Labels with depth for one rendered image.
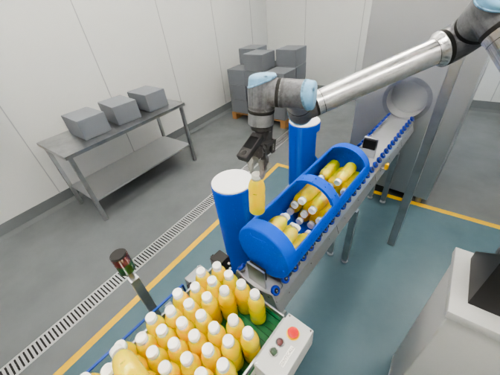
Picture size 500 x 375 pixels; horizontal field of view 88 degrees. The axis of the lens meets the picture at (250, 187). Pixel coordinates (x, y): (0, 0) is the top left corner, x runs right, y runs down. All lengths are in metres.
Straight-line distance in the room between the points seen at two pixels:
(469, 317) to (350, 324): 1.20
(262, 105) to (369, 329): 1.84
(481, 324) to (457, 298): 0.09
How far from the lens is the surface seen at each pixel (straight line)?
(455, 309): 1.19
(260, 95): 0.86
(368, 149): 2.14
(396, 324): 2.37
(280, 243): 1.06
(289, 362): 0.97
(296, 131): 2.38
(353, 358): 2.18
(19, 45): 3.87
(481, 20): 1.05
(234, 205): 1.65
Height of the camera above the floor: 2.02
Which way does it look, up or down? 37 degrees down
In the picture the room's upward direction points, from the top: 7 degrees counter-clockwise
